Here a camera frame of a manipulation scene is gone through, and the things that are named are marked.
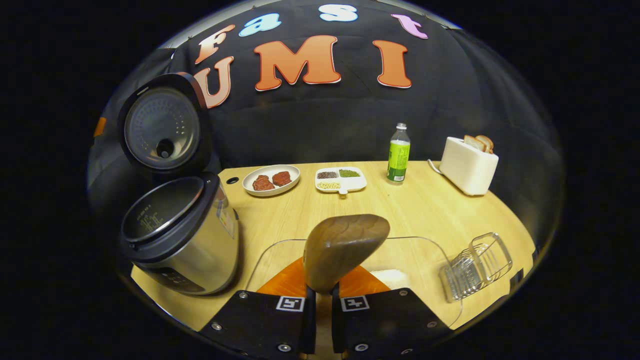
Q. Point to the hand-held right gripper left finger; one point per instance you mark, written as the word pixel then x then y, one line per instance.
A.
pixel 260 320

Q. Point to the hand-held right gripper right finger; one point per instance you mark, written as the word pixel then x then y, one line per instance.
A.
pixel 390 320

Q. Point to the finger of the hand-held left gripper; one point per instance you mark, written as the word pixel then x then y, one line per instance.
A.
pixel 100 126

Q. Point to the brown wooden spoon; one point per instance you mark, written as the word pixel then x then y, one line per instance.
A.
pixel 340 250

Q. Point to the silver black rice cooker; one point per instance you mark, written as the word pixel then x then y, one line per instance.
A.
pixel 195 250

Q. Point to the red meat piece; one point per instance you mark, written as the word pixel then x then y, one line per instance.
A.
pixel 281 178
pixel 262 183

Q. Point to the white divided dish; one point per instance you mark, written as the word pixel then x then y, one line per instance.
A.
pixel 355 183

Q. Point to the black table grommet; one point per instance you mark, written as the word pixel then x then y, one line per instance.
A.
pixel 232 180

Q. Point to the pale beans portion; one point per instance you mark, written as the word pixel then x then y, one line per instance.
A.
pixel 328 185

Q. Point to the white round plate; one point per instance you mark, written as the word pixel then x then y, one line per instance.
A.
pixel 295 172

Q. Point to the green beans portion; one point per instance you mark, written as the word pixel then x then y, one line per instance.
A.
pixel 349 173

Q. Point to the dark beans portion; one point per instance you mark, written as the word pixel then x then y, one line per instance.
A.
pixel 327 175

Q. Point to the green label plastic bottle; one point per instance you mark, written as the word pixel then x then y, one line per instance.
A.
pixel 398 160

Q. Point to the white toaster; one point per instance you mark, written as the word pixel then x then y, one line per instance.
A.
pixel 467 170

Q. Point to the toast bread slice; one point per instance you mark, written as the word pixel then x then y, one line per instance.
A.
pixel 472 143
pixel 487 144

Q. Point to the black backdrop cloth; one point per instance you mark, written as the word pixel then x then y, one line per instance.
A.
pixel 450 100

